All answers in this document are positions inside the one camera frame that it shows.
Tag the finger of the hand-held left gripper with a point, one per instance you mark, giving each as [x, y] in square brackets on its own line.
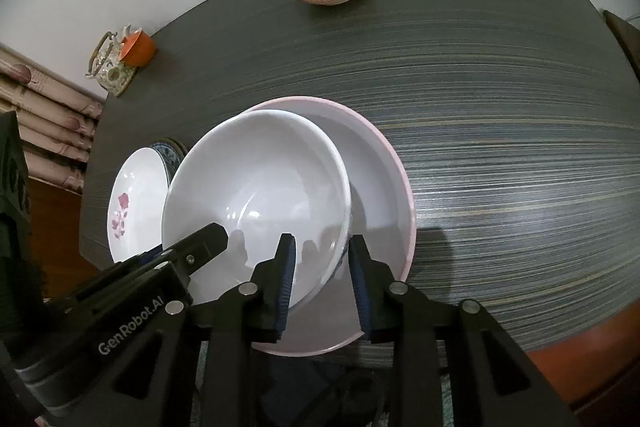
[200, 244]

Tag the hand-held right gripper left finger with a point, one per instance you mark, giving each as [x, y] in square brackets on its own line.
[284, 292]

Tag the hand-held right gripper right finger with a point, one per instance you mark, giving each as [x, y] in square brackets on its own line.
[361, 297]

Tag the white plate with pink flower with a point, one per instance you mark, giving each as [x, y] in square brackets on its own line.
[135, 187]

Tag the large blue floral plate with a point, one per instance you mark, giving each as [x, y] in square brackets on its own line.
[172, 157]

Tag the large pink bowl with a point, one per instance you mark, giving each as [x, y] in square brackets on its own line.
[375, 187]

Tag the brown wooden cabinet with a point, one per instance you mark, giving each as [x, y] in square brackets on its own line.
[55, 227]

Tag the pink curtain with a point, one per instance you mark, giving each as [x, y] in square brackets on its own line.
[50, 127]

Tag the floral ceramic teapot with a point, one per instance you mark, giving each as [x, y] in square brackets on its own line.
[112, 74]

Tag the orange cup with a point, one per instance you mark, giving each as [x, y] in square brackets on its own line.
[140, 49]

